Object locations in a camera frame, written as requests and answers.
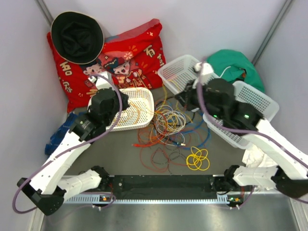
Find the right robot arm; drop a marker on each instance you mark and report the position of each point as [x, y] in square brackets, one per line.
[218, 101]

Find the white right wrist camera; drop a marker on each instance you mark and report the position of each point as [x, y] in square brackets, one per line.
[204, 70]

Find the green cloth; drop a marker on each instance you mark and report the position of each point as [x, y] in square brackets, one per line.
[234, 66]

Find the blue plaid cloth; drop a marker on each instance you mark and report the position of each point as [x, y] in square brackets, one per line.
[58, 136]

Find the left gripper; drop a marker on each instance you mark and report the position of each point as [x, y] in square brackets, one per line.
[126, 105]

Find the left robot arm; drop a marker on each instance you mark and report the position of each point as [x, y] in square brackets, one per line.
[46, 188]

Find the white rectangular basket centre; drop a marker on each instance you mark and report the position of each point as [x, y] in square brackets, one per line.
[179, 72]

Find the red printed pillow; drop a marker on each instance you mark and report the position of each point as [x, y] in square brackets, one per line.
[132, 58]

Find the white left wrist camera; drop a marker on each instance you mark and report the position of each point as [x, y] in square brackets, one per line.
[101, 83]

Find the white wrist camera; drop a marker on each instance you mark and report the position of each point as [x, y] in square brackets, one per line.
[101, 83]
[204, 70]

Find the white rectangular basket right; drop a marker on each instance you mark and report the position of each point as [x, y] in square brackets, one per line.
[247, 94]

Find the black round hat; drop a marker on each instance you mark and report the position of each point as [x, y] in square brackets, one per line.
[77, 38]

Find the white rectangular basket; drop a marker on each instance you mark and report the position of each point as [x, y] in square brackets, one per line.
[247, 94]
[179, 72]

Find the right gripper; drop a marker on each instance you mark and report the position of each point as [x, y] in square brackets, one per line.
[185, 97]

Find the white basket with rounded corners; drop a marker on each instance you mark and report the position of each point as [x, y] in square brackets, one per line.
[137, 112]

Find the white cloth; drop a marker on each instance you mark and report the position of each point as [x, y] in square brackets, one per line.
[255, 157]

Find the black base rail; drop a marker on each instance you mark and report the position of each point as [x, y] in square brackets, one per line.
[160, 187]

